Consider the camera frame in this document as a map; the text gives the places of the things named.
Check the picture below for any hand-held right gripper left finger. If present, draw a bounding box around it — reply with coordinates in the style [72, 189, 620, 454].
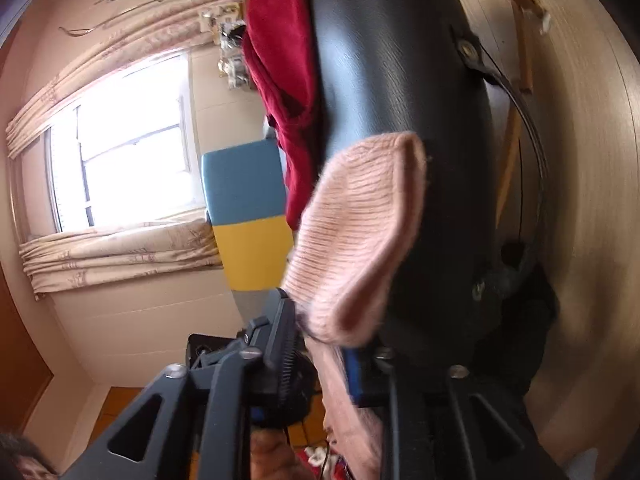
[65, 287, 321, 480]

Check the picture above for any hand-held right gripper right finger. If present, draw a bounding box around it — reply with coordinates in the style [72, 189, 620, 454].
[344, 347, 568, 480]

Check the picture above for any pink knit sweater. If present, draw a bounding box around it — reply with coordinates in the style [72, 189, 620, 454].
[280, 131, 428, 480]

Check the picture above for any person's left hand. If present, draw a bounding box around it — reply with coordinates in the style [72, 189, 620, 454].
[250, 427, 312, 480]

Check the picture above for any grey yellow blue sofa chair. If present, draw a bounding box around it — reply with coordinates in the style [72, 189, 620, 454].
[187, 140, 296, 366]

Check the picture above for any beige patterned curtain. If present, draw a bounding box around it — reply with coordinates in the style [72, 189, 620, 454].
[5, 0, 248, 158]
[19, 220, 223, 301]

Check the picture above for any orange wooden wardrobe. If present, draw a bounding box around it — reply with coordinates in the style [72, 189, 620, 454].
[0, 260, 53, 431]

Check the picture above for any large bright window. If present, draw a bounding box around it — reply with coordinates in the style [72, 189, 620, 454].
[47, 52, 208, 233]

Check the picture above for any person's head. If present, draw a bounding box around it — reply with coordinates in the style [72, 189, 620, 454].
[0, 432, 57, 480]

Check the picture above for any black padded folding table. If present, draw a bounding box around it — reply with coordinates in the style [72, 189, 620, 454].
[302, 0, 551, 366]

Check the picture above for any red sweater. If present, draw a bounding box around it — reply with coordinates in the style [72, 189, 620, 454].
[242, 0, 326, 231]

